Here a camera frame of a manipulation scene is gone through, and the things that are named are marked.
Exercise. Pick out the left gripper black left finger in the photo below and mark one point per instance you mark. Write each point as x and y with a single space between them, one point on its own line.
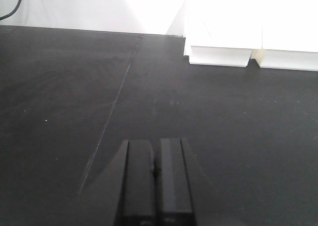
124 192

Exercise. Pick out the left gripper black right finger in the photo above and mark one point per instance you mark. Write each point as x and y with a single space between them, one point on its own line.
186 197

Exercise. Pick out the left white plastic bin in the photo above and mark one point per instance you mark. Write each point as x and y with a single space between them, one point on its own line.
217 33

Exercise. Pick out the white plastic bin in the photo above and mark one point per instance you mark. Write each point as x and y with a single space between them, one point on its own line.
289 37
217 33

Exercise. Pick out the middle white plastic bin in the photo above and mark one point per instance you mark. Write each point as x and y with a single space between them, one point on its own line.
289 37

